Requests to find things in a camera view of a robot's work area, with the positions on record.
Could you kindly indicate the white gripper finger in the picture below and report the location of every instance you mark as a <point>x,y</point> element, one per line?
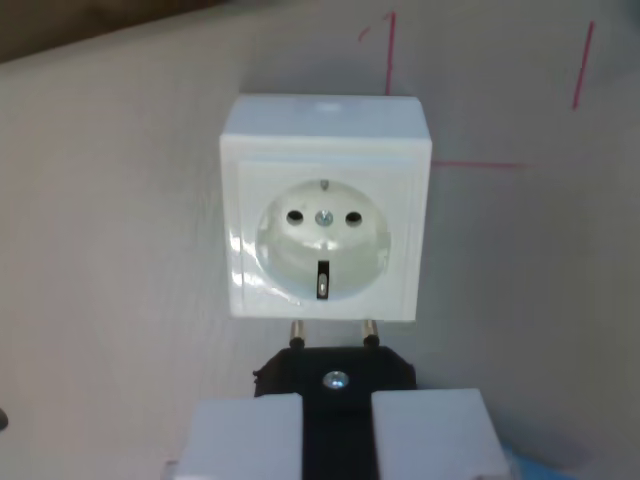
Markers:
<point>435,440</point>
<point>240,440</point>

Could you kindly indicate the black two-pin power plug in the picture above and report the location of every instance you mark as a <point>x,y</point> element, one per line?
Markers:
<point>338,430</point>

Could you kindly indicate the white wall socket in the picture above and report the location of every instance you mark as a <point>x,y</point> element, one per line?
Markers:
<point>325,250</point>

